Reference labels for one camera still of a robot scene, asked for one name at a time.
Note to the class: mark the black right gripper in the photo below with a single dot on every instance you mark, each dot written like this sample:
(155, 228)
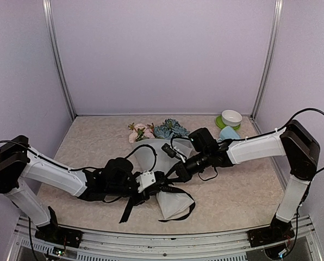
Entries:
(184, 175)

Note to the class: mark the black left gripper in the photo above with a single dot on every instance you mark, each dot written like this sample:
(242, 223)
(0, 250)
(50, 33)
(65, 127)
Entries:
(151, 190)

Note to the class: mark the light blue ceramic mug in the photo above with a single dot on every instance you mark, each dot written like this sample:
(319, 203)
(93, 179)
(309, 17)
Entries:
(228, 133)

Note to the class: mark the white wrapping paper sheet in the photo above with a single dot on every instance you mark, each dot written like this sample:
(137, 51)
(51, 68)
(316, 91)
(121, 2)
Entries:
(150, 156)

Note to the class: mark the pink fake rose stem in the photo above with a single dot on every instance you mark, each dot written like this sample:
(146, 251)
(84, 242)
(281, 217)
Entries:
(150, 131)
(138, 132)

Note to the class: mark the blue fake hydrangea stem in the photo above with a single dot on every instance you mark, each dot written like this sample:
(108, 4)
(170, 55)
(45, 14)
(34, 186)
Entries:
(170, 128)

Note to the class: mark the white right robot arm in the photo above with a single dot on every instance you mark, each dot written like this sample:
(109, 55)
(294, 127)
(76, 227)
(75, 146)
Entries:
(291, 140)

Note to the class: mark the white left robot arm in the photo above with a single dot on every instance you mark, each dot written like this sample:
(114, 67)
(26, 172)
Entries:
(19, 161)

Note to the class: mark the green round saucer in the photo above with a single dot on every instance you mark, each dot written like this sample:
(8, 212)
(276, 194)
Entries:
(219, 122)

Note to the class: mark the white ceramic bowl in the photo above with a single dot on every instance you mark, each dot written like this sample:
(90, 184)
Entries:
(231, 118)

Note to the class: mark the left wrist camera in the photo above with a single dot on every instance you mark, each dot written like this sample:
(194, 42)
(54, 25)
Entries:
(148, 178)

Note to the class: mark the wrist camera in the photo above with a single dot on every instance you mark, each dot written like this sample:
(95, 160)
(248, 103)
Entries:
(148, 178)
(173, 153)

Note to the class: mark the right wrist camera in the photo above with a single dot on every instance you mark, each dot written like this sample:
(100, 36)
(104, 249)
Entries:
(173, 153)

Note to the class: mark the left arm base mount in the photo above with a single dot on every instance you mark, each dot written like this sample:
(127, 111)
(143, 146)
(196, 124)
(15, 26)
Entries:
(56, 234)

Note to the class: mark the aluminium front rail frame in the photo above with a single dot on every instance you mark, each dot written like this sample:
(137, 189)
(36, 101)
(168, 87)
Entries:
(104, 245)

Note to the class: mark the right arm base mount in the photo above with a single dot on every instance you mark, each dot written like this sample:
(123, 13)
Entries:
(276, 231)

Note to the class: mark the right aluminium corner post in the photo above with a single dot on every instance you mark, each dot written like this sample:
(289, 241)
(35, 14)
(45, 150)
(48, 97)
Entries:
(269, 58)

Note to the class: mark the aluminium corner post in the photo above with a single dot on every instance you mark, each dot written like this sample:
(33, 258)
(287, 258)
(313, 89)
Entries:
(269, 58)
(48, 14)

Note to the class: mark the left aluminium corner post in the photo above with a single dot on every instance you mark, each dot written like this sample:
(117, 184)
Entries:
(48, 14)

